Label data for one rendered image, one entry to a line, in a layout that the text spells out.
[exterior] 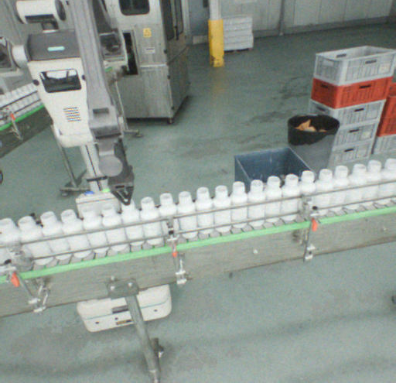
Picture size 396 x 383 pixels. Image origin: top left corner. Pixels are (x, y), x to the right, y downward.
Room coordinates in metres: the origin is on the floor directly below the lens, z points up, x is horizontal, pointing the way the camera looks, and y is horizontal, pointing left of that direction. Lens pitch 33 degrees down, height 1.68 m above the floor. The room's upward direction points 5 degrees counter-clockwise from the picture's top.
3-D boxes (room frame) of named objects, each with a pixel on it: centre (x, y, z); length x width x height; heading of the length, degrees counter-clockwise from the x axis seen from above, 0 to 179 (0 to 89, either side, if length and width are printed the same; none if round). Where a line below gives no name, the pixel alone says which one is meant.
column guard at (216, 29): (8.50, -0.70, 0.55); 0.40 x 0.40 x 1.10; 7
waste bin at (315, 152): (2.45, -1.06, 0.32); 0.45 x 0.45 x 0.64
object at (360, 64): (2.91, -1.56, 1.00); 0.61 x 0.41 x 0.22; 105
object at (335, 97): (2.92, -1.57, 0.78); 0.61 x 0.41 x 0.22; 104
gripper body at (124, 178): (0.72, 0.23, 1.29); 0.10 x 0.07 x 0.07; 7
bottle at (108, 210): (0.70, 0.29, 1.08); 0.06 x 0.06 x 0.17
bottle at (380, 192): (0.83, -0.65, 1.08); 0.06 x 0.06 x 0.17
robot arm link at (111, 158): (0.68, 0.23, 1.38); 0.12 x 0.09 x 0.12; 8
